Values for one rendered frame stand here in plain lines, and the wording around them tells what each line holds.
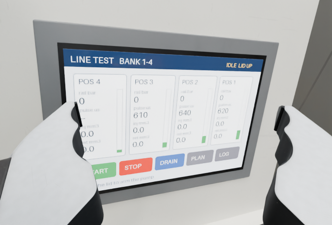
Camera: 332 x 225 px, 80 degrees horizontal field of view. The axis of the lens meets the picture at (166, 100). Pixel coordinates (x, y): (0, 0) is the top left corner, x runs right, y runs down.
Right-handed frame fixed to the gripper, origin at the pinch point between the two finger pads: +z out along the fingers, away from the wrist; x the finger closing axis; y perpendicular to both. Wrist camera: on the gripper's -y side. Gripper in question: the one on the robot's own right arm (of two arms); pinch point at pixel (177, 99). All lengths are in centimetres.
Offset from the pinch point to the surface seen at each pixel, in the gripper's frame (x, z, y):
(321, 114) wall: 97, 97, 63
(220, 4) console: 8.8, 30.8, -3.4
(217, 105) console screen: 10.2, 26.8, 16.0
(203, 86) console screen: 6.6, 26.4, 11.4
